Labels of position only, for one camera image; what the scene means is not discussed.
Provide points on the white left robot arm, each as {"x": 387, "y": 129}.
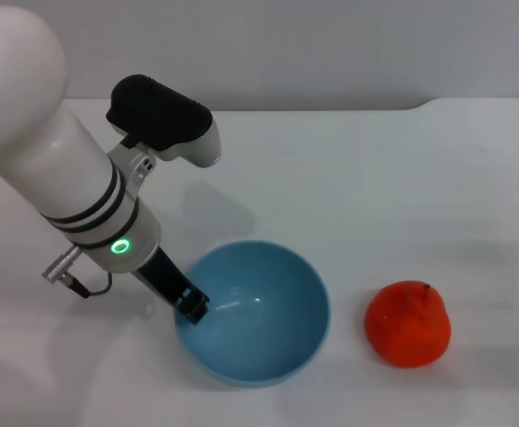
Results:
{"x": 41, "y": 155}

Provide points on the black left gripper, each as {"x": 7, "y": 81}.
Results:
{"x": 162, "y": 272}

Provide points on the orange toy fruit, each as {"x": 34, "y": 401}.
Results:
{"x": 408, "y": 329}

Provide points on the blue ceramic bowl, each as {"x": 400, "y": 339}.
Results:
{"x": 259, "y": 338}

